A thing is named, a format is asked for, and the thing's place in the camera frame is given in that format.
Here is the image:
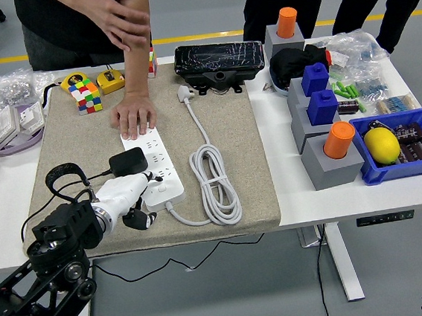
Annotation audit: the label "blue block with knob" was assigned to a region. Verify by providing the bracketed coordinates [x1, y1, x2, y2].
[304, 88, 342, 126]
[298, 61, 332, 98]

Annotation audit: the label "clear bag of screws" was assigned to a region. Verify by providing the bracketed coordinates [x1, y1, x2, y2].
[0, 62, 60, 112]

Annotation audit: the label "orange cylinder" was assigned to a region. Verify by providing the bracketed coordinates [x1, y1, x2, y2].
[275, 6, 301, 40]
[321, 120, 358, 162]

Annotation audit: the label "black hanging cable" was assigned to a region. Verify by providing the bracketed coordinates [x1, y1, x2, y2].
[312, 225, 334, 316]

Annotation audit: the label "grey box under table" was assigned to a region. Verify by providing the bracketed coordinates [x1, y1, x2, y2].
[295, 224, 329, 250]

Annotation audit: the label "purple tray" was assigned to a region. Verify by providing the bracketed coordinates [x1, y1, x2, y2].
[0, 100, 50, 157]

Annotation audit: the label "person's left hand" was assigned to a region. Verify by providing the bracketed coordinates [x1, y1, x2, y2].
[107, 90, 159, 142]

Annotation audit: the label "grey block with socket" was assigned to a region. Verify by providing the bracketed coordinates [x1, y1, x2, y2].
[298, 130, 368, 193]
[288, 99, 345, 155]
[284, 76, 314, 110]
[262, 21, 307, 62]

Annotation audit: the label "yellow lemon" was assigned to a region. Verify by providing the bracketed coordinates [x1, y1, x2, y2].
[362, 125, 402, 169]

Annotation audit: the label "white socket box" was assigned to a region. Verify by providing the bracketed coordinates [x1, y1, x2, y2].
[16, 101, 47, 133]
[0, 103, 23, 148]

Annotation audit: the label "thin black adapter cord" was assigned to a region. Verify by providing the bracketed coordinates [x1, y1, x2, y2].
[15, 155, 271, 295]

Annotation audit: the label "white power strip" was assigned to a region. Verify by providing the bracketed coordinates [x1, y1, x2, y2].
[120, 125, 187, 215]

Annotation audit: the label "black cloth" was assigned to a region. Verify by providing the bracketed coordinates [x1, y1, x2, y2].
[267, 41, 336, 93]

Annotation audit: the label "colourful puzzle cube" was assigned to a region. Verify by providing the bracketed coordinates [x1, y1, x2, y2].
[146, 46, 160, 79]
[68, 77, 104, 117]

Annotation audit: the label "light blue dish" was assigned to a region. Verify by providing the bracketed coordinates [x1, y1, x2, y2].
[268, 64, 291, 99]

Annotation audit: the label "clear bag of resistors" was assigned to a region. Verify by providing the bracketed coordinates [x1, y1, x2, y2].
[373, 91, 422, 116]

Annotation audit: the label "black wrapped case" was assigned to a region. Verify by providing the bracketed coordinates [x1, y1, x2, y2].
[172, 37, 268, 98]

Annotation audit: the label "person's right hand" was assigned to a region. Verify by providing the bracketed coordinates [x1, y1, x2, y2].
[85, 0, 153, 57]

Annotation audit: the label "white power cord with plug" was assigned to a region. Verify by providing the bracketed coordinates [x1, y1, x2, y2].
[153, 80, 244, 231]

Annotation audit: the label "small clear bag blue parts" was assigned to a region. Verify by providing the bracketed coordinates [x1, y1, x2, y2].
[347, 60, 393, 101]

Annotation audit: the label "grey-brown mat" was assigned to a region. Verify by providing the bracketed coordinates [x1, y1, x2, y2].
[5, 54, 284, 265]

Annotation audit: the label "round yellow tape measure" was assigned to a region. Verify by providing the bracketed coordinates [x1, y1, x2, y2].
[40, 71, 94, 108]

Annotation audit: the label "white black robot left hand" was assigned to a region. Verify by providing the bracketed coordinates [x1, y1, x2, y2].
[92, 170, 168, 235]

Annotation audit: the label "small black clip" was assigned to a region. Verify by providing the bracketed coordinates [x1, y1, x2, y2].
[366, 118, 392, 135]

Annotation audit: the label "square yellow tape measure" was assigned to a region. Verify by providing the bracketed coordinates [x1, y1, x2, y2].
[94, 62, 129, 97]

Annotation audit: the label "black plug adapter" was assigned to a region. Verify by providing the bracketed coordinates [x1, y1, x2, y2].
[107, 146, 150, 178]

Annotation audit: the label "black table control panel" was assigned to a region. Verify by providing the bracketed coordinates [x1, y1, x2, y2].
[355, 209, 416, 228]

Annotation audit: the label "large clear bag blue parts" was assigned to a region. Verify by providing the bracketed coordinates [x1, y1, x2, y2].
[320, 27, 391, 69]

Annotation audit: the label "blue plastic bin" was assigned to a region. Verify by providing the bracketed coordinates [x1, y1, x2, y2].
[348, 107, 422, 188]

